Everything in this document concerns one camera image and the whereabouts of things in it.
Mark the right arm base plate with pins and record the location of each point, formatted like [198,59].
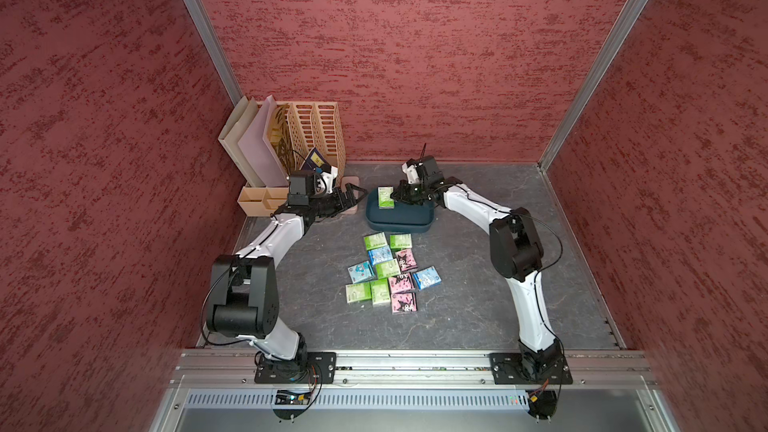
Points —
[529,369]

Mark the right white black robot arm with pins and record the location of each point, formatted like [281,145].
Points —
[516,253]

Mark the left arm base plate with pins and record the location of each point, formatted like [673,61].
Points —
[308,368]

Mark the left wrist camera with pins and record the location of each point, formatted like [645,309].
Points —
[305,185]

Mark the green tissue pack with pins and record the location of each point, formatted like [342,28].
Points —
[380,292]
[387,269]
[399,242]
[375,241]
[384,197]
[359,292]

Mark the blue tissue pack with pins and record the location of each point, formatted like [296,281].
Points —
[426,278]
[380,255]
[361,272]

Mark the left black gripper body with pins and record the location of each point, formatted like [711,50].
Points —
[330,203]

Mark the pink tissue pack middle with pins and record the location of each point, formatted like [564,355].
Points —
[401,283]

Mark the beige folder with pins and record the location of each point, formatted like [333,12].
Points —
[237,123]

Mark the aluminium front rail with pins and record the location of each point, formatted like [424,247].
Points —
[421,369]

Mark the dark blue booklet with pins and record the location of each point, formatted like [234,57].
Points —
[316,161]

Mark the pink tissue pack upper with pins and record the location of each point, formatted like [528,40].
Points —
[406,260]

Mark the pink tissue pack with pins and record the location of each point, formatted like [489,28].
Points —
[401,283]
[405,302]
[406,260]

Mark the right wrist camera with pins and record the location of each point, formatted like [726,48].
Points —
[423,172]

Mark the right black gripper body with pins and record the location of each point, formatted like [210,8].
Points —
[413,193]

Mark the pink pencil case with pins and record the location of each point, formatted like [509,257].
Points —
[354,180]

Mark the teal plastic storage box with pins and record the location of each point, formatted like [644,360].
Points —
[402,218]

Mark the lilac folder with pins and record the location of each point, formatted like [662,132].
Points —
[257,149]

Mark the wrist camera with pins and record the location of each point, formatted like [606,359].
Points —
[423,172]
[305,185]

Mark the gold patterned book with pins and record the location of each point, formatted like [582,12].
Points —
[280,138]

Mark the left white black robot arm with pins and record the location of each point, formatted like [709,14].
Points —
[242,303]

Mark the pink tissue pack bottom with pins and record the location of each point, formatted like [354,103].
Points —
[405,302]

